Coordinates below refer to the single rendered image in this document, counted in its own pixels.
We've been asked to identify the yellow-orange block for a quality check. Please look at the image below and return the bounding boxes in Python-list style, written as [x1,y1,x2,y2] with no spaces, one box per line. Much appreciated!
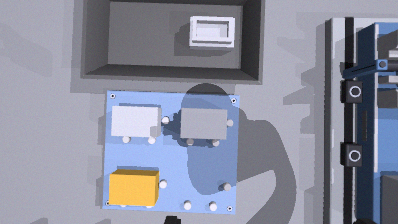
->
[109,169,160,206]

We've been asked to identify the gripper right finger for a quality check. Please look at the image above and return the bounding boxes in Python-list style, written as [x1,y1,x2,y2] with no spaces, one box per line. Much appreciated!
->
[353,219,377,224]

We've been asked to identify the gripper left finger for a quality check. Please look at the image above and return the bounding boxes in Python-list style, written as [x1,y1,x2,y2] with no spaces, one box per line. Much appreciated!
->
[164,216,181,224]

